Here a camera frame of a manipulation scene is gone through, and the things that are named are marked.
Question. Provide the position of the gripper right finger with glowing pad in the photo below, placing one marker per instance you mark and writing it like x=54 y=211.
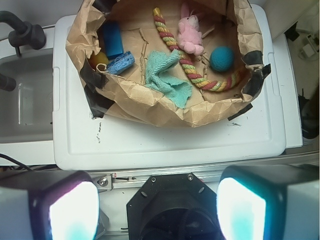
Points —
x=269 y=202

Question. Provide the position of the yellow orange rubber toy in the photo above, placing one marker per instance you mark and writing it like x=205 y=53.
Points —
x=100 y=58

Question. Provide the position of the grey sink basin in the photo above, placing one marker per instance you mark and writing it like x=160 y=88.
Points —
x=26 y=112

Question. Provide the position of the white power adapter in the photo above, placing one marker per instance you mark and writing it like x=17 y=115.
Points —
x=310 y=46

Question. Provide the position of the white plastic bin lid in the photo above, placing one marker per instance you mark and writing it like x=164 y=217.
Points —
x=82 y=142

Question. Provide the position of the black octagonal mount plate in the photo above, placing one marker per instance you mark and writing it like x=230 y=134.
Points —
x=173 y=207

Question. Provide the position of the aluminium frame rail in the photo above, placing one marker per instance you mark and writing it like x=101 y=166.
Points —
x=208 y=173

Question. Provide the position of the multicolour braided rope toy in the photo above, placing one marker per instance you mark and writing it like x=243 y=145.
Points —
x=188 y=66

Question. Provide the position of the black faucet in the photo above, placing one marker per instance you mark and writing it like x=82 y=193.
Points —
x=24 y=33

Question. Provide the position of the blue rectangular block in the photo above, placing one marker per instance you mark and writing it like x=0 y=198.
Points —
x=112 y=40

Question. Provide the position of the crumpled brown paper bag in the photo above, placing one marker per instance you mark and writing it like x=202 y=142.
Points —
x=230 y=23

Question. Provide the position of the mint green cloth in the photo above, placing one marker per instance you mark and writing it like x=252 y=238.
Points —
x=158 y=78

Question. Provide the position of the teal knitted ball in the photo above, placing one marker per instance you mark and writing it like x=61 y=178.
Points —
x=222 y=59

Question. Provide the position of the pink plush bunny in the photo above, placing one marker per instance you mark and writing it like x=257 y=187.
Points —
x=189 y=34

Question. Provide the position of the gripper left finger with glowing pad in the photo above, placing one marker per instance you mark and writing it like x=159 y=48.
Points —
x=48 y=205

